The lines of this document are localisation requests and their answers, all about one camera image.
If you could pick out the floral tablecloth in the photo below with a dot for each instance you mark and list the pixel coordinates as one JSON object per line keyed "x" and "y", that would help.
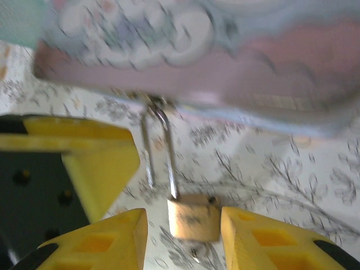
{"x": 253, "y": 168}

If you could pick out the brass padlock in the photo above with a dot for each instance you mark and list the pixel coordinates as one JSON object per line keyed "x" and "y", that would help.
{"x": 194, "y": 219}

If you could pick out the teal translucent container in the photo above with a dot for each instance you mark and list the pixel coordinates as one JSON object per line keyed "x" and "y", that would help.
{"x": 19, "y": 19}

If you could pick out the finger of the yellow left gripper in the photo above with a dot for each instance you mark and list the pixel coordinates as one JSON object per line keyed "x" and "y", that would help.
{"x": 76, "y": 128}
{"x": 104, "y": 174}

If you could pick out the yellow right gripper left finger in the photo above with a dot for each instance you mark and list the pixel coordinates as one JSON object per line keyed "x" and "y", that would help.
{"x": 98, "y": 242}

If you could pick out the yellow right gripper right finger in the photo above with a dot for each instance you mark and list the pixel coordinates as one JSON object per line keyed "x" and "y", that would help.
{"x": 270, "y": 242}

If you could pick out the pastel printed box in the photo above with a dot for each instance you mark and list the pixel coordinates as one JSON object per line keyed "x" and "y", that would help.
{"x": 197, "y": 76}

